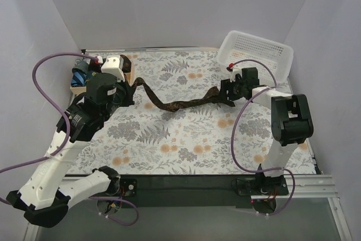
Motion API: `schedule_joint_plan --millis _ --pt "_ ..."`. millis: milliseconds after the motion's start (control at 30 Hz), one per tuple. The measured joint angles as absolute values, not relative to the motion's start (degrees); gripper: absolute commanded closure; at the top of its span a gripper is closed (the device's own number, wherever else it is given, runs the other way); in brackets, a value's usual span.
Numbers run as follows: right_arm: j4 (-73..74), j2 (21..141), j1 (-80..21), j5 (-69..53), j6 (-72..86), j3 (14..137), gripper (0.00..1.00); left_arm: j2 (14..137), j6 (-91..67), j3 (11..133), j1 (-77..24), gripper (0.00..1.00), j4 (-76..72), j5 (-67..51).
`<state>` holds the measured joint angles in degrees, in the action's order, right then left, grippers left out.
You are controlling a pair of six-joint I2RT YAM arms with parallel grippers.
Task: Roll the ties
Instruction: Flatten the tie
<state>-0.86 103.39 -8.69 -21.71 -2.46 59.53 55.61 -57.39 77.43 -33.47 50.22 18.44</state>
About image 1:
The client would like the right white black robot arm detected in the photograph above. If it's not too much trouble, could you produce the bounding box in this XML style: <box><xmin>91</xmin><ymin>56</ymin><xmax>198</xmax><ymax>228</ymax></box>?
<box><xmin>221</xmin><ymin>64</ymin><xmax>314</xmax><ymax>195</ymax></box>

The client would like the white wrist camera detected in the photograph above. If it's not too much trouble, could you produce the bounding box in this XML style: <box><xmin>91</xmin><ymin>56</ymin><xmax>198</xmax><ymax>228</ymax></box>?
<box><xmin>226</xmin><ymin>63</ymin><xmax>242</xmax><ymax>82</ymax></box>
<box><xmin>95</xmin><ymin>55</ymin><xmax>125</xmax><ymax>82</ymax></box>

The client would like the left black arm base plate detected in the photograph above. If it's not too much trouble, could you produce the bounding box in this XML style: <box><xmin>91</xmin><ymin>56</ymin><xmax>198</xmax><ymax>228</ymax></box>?
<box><xmin>117</xmin><ymin>178</ymin><xmax>138</xmax><ymax>197</ymax></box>

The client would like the aluminium frame rail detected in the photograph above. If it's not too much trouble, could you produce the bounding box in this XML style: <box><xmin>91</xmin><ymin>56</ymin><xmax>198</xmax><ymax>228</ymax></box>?
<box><xmin>25</xmin><ymin>175</ymin><xmax>353</xmax><ymax>240</ymax></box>

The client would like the floral patterned table mat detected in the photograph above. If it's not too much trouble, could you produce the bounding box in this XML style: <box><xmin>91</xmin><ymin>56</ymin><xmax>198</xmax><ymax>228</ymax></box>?
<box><xmin>69</xmin><ymin>50</ymin><xmax>272</xmax><ymax>174</ymax></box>

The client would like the navy yellow-dotted rolled tie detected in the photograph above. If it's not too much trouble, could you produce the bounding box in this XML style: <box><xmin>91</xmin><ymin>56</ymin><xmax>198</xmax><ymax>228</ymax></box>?
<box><xmin>85</xmin><ymin>71</ymin><xmax>98</xmax><ymax>83</ymax></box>

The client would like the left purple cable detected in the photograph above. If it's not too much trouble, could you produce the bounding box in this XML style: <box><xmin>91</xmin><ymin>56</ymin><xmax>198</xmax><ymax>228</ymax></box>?
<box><xmin>0</xmin><ymin>51</ymin><xmax>139</xmax><ymax>226</ymax></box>

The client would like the wooden compartment tray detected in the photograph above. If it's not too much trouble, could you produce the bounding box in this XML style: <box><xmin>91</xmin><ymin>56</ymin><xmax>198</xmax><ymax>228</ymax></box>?
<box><xmin>70</xmin><ymin>61</ymin><xmax>135</xmax><ymax>95</ymax></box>

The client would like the blue striped rolled tie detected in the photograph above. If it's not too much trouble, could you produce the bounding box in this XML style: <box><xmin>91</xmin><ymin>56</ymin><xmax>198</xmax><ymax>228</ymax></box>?
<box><xmin>71</xmin><ymin>69</ymin><xmax>86</xmax><ymax>87</ymax></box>

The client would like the white plastic perforated basket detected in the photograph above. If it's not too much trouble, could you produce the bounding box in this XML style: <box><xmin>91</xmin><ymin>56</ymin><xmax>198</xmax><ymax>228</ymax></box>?
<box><xmin>215</xmin><ymin>30</ymin><xmax>294</xmax><ymax>85</ymax></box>

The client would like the black orange-dotted rolled tie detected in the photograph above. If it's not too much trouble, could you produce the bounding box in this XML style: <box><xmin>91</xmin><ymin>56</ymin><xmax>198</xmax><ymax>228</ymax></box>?
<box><xmin>120</xmin><ymin>55</ymin><xmax>132</xmax><ymax>73</ymax></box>

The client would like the purple cable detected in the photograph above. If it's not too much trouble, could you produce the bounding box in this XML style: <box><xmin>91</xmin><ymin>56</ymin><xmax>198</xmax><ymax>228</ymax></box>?
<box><xmin>227</xmin><ymin>59</ymin><xmax>296</xmax><ymax>217</ymax></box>
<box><xmin>0</xmin><ymin>51</ymin><xmax>139</xmax><ymax>226</ymax></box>

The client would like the grey rolled tie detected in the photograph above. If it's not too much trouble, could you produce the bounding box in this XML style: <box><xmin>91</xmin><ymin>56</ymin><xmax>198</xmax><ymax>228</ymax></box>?
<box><xmin>72</xmin><ymin>59</ymin><xmax>89</xmax><ymax>74</ymax></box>

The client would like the dark red rolled tie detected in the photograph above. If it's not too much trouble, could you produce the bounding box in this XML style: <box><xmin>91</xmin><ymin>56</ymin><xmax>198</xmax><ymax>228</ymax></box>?
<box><xmin>88</xmin><ymin>56</ymin><xmax>103</xmax><ymax>73</ymax></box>

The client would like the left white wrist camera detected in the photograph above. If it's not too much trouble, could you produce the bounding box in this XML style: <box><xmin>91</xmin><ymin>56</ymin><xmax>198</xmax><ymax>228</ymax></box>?
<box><xmin>95</xmin><ymin>55</ymin><xmax>125</xmax><ymax>82</ymax></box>

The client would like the black tie with gold keys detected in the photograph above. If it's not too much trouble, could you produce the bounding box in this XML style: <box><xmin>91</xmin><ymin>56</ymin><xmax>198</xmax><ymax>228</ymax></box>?
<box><xmin>131</xmin><ymin>77</ymin><xmax>228</xmax><ymax>112</ymax></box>

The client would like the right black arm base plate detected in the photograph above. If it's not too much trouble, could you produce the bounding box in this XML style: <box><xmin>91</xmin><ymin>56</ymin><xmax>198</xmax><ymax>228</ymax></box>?
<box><xmin>231</xmin><ymin>177</ymin><xmax>292</xmax><ymax>196</ymax></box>

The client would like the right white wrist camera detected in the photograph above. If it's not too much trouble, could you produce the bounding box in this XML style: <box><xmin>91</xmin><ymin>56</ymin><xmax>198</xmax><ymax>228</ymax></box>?
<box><xmin>226</xmin><ymin>63</ymin><xmax>242</xmax><ymax>82</ymax></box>

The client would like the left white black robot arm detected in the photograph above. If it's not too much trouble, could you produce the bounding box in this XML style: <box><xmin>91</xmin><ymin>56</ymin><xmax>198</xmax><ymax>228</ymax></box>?
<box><xmin>6</xmin><ymin>73</ymin><xmax>134</xmax><ymax>228</ymax></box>

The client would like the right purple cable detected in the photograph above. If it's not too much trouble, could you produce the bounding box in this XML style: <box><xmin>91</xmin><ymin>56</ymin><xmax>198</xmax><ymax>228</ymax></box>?
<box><xmin>227</xmin><ymin>59</ymin><xmax>296</xmax><ymax>217</ymax></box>

